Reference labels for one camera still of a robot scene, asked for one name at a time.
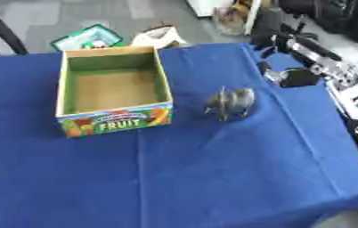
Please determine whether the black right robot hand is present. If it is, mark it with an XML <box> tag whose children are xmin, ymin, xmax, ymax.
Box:
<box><xmin>248</xmin><ymin>21</ymin><xmax>345</xmax><ymax>89</ymax></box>

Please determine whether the cardboard box with green inside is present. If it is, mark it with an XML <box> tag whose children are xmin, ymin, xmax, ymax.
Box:
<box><xmin>54</xmin><ymin>45</ymin><xmax>176</xmax><ymax>139</ymax></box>

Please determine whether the black bag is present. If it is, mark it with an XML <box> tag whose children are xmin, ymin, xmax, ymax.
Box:
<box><xmin>277</xmin><ymin>0</ymin><xmax>358</xmax><ymax>44</ymax></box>

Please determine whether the green and white bag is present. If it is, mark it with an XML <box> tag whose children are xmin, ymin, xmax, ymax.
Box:
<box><xmin>49</xmin><ymin>23</ymin><xmax>126</xmax><ymax>53</ymax></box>

